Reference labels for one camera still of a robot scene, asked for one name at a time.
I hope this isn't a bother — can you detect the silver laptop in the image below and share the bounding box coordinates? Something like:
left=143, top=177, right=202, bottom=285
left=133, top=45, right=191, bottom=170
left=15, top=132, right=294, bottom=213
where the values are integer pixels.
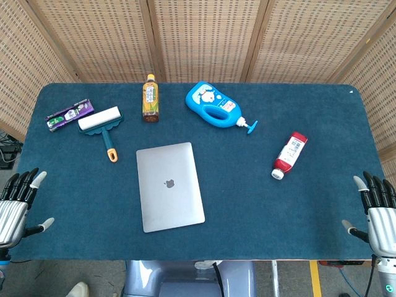
left=136, top=142, right=206, bottom=233

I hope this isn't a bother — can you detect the red white bottle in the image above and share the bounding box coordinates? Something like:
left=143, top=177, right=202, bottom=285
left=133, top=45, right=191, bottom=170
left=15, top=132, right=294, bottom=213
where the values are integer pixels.
left=271, top=131, right=309, bottom=180

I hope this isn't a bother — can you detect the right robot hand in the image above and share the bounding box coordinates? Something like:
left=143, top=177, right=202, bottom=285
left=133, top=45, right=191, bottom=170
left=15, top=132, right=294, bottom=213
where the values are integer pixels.
left=342, top=171, right=396, bottom=256

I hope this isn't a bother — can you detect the blue pump detergent bottle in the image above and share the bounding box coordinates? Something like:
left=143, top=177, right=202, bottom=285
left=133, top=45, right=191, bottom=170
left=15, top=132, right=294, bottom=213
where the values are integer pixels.
left=185, top=80, right=259, bottom=135

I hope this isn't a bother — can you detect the black cable bundle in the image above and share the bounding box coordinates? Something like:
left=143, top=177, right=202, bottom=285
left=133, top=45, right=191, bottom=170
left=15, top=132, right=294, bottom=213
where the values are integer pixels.
left=0, top=129, right=23, bottom=170

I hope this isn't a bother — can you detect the yellow tea bottle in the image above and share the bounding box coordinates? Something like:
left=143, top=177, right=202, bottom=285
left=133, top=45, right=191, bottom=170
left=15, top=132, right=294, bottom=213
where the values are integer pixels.
left=142, top=74, right=161, bottom=123

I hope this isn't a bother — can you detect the blue table mat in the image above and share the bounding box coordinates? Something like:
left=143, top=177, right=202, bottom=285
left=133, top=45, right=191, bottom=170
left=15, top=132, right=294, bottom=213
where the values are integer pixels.
left=9, top=82, right=391, bottom=262

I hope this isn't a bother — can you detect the woven folding screen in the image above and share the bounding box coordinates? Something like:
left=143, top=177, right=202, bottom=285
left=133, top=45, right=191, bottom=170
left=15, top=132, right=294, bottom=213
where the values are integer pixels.
left=0, top=0, right=396, bottom=186

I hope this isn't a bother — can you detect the robot base body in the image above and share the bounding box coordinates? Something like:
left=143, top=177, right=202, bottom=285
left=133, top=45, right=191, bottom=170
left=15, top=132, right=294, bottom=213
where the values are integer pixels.
left=122, top=260, right=257, bottom=297

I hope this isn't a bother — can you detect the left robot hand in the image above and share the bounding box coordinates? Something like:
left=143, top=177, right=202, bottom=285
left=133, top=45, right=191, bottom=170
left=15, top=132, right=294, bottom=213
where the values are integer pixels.
left=0, top=167, right=55, bottom=249

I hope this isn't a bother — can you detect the white shoe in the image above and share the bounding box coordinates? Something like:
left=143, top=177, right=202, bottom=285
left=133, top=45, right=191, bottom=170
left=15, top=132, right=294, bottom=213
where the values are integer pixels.
left=65, top=281, right=90, bottom=297

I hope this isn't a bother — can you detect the purple toothpaste box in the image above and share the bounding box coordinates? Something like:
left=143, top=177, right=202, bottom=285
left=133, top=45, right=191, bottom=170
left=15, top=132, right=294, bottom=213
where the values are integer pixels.
left=45, top=98, right=95, bottom=132

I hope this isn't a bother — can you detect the teal lint roller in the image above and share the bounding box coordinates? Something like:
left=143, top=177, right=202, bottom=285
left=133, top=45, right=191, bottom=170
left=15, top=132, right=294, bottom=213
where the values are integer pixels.
left=77, top=106, right=124, bottom=163

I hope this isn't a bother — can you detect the black red device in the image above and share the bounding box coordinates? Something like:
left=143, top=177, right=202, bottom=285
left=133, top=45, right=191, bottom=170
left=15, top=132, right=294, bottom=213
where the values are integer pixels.
left=319, top=260, right=366, bottom=267

